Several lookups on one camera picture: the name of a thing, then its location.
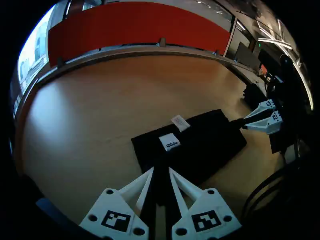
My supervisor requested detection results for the black towel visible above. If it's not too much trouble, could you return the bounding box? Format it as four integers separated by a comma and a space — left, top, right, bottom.
131, 108, 248, 187

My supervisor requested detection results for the black cable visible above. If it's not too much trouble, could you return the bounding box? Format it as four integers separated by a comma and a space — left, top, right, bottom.
240, 171, 287, 222

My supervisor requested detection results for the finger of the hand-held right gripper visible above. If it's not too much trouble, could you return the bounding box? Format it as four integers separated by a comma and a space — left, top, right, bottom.
232, 111, 284, 136
228, 99, 276, 125

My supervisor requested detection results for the red desk screen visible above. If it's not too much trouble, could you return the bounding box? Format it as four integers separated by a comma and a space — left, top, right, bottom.
47, 2, 232, 68

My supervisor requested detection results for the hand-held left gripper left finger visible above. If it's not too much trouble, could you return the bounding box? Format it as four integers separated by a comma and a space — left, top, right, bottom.
78, 160, 162, 240

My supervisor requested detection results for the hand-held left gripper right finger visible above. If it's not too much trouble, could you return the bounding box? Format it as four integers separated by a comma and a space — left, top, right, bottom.
160, 161, 243, 240

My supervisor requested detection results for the stack of black towels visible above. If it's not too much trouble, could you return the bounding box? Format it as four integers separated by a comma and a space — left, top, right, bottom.
241, 83, 268, 110

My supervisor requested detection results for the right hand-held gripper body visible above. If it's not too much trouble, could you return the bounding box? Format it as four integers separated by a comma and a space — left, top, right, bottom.
265, 54, 304, 155

